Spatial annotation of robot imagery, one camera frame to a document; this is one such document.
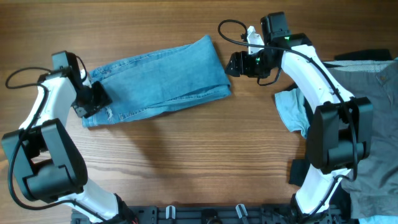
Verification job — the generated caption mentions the light blue denim jeans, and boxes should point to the light blue denim jeans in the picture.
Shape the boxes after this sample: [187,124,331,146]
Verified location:
[82,35,231,128]

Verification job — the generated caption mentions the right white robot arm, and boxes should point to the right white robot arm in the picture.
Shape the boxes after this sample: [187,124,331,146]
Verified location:
[225,34,373,223]

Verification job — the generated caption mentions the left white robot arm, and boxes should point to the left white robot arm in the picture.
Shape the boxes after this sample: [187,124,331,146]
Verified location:
[1,67,138,223]

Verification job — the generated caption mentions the light blue shirt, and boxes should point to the light blue shirt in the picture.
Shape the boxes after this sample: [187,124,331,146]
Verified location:
[274,88,313,139]

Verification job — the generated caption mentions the grey garment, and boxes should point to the grey garment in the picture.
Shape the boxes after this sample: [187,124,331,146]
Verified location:
[327,60,397,223]

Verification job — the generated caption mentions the left white rail clip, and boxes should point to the left white rail clip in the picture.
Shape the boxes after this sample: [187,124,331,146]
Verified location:
[165,205,176,220]

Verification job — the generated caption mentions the white rail clip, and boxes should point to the white rail clip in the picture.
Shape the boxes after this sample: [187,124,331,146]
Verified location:
[235,203,248,219]
[165,205,176,220]

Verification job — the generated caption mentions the right white rail clip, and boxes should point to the right white rail clip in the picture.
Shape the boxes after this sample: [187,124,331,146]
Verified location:
[235,203,248,219]

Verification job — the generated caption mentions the black mounting rail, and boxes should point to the black mounting rail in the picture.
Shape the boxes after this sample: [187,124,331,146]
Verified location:
[129,204,293,224]

